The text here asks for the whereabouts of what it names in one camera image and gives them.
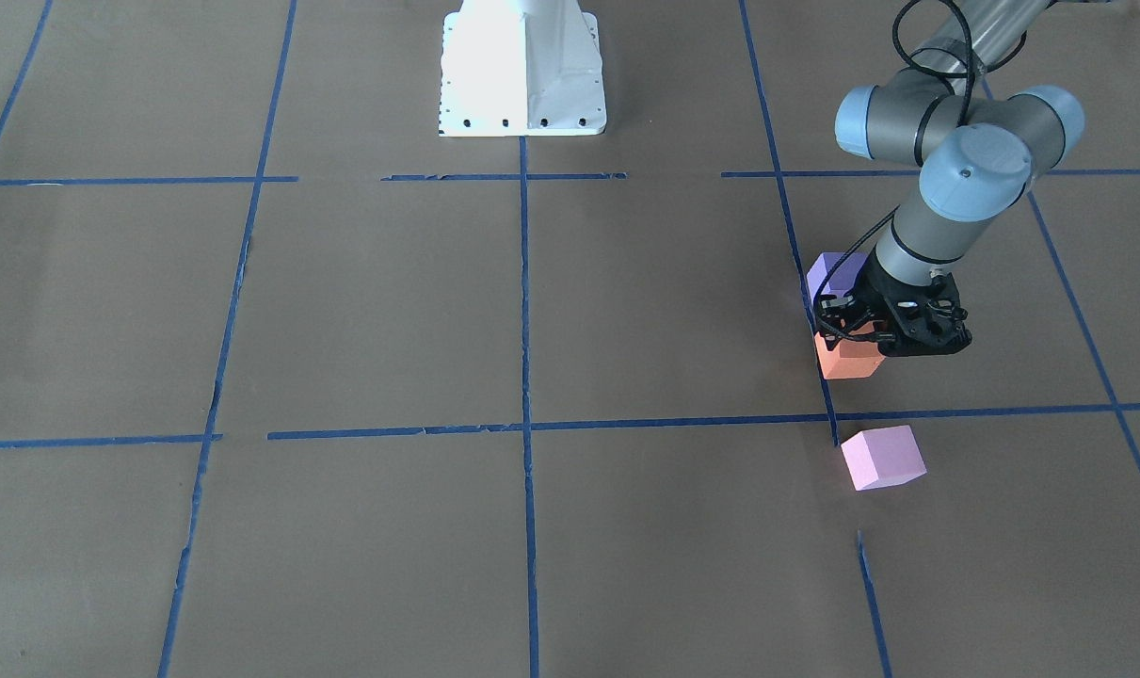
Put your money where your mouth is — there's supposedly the purple foam cube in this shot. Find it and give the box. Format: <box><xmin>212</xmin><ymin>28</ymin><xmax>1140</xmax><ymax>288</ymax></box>
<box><xmin>806</xmin><ymin>250</ymin><xmax>870</xmax><ymax>307</ymax></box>

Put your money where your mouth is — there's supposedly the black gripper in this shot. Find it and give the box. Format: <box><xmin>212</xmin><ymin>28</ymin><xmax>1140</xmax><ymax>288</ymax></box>
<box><xmin>857</xmin><ymin>254</ymin><xmax>972</xmax><ymax>359</ymax></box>

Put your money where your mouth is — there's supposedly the pink foam cube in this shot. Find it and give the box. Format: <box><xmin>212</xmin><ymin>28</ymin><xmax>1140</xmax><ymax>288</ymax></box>
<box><xmin>840</xmin><ymin>425</ymin><xmax>927</xmax><ymax>491</ymax></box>

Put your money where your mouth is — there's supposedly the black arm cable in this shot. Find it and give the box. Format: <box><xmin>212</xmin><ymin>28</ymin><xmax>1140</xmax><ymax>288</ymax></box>
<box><xmin>814</xmin><ymin>0</ymin><xmax>990</xmax><ymax>330</ymax></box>

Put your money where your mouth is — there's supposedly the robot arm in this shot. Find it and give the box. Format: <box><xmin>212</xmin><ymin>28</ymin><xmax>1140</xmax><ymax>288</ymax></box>
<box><xmin>811</xmin><ymin>1</ymin><xmax>1086</xmax><ymax>357</ymax></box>

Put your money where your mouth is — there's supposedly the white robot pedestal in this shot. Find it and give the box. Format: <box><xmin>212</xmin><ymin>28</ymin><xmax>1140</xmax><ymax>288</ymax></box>
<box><xmin>438</xmin><ymin>1</ymin><xmax>608</xmax><ymax>137</ymax></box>

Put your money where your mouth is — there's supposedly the orange foam cube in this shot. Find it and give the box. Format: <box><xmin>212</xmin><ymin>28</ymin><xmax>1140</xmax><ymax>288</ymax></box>
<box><xmin>813</xmin><ymin>333</ymin><xmax>887</xmax><ymax>379</ymax></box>

